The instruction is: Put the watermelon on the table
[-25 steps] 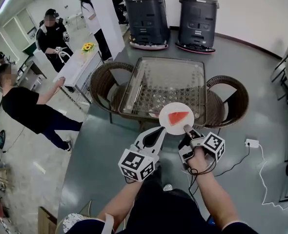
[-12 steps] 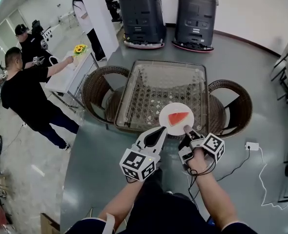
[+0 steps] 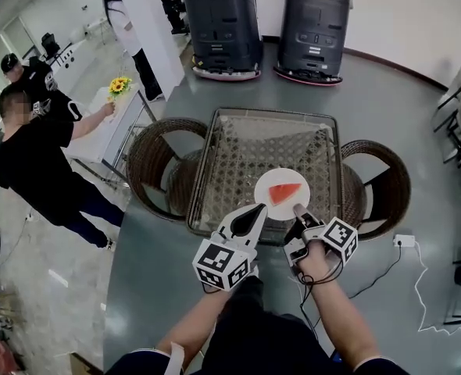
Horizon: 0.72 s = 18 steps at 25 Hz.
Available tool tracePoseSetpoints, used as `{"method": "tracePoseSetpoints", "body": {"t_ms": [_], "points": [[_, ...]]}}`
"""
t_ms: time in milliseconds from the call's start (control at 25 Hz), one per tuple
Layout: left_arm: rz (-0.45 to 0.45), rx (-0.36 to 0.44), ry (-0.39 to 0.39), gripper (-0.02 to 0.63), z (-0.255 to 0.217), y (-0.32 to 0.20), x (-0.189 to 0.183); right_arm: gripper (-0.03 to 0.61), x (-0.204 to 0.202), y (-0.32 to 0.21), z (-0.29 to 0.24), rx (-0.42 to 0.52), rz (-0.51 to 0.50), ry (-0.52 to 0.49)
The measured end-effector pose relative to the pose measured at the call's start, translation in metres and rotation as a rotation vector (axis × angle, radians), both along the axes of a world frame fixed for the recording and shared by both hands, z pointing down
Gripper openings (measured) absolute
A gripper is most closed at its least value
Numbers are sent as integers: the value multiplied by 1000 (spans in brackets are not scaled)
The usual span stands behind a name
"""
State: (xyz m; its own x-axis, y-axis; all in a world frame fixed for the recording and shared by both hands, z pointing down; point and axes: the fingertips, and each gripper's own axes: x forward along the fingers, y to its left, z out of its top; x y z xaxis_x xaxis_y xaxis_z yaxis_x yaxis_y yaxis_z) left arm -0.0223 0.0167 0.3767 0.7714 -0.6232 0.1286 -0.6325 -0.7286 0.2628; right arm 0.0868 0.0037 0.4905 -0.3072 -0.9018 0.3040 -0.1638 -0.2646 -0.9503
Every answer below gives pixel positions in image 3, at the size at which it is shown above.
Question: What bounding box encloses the person's right forearm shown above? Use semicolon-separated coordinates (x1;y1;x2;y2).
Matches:
302;277;382;373

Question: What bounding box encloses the white power strip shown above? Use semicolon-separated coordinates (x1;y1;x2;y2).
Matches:
393;233;420;250

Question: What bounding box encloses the glass wicker table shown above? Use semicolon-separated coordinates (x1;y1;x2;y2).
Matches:
185;107;343;246

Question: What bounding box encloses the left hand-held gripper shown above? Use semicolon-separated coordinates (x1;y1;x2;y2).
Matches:
192;203;270;291

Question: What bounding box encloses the black wrist cord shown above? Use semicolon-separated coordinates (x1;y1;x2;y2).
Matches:
288;254;345;288

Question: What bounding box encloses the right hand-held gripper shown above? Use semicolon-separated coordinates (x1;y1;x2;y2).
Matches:
284;203;359;267

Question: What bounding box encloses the white power cable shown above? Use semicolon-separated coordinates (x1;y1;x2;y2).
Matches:
413;242;452;334

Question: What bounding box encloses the black power cable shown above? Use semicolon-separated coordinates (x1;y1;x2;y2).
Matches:
299;243;404;330

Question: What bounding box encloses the brown wicker chair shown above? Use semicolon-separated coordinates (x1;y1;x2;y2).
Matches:
125;117;216;223
338;139;412;242

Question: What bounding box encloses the red watermelon slice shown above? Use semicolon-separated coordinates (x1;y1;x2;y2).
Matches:
268;183;303;207

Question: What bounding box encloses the yellow sunflower bunch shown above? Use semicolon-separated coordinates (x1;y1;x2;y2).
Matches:
107;76;134;102

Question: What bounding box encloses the white metal-framed table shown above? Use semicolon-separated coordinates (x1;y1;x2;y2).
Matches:
63;83;154;173

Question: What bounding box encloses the black office chair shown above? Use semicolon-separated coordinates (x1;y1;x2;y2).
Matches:
40;32;62;60

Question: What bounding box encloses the white counter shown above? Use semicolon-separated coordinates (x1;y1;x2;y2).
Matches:
38;37;88;72

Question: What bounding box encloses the person's dark clothing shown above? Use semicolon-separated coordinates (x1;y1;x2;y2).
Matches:
105;275;411;375

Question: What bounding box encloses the dark service robot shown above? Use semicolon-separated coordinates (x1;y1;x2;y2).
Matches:
273;0;354;88
179;0;264;83

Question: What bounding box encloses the person's right hand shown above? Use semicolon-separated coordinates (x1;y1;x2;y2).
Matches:
298;242;335;284

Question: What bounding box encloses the white round plate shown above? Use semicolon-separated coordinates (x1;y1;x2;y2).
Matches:
254;168;311;222

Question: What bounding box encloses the person's left forearm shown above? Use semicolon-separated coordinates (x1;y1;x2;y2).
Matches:
155;287;232;358

